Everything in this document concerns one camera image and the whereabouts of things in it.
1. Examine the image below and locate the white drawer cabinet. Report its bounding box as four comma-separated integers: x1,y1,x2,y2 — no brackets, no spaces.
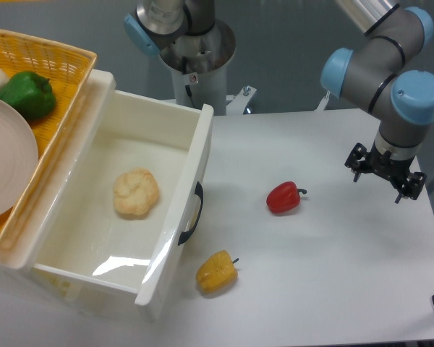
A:
0,70,162,320

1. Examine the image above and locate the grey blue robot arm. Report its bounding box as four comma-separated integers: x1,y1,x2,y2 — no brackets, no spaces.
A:
124,1,434,200

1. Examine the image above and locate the white top drawer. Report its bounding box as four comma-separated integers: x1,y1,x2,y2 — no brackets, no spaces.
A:
25,89,215,322

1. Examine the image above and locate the pale pink plate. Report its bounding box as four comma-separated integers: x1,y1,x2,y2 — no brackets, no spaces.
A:
0,100,38,215

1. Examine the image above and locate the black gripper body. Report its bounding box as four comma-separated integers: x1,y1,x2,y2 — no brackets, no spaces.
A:
361,146,412,184

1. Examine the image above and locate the yellow woven basket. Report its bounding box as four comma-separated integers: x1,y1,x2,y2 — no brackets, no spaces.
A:
0,29,97,246

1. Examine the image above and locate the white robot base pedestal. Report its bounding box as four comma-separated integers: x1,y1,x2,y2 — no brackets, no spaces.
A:
160,20,236,116

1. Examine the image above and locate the green bell pepper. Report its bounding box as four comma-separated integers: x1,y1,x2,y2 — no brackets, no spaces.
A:
0,72,56,121

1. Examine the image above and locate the metal table bracket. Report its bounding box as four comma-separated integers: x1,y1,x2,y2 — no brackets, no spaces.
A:
226,85,258,116
315,90,331,112

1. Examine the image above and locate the beige bread roll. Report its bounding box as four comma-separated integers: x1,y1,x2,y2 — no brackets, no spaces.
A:
113,168,159,217

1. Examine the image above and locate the metal table bracket right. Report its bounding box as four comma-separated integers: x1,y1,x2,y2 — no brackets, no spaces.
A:
315,90,331,112

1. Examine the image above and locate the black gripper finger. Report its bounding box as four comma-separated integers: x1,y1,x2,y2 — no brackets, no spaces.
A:
394,172,427,204
344,142,368,182

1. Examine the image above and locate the yellow bell pepper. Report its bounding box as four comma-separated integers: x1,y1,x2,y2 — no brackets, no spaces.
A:
195,250,238,294

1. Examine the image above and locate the black top drawer handle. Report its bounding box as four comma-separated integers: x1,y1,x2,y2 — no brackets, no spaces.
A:
178,181,204,246

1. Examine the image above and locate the red bell pepper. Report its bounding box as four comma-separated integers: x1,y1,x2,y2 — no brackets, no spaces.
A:
266,181,307,214

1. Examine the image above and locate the metal table bracket left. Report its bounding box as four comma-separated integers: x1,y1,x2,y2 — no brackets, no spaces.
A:
226,85,258,116

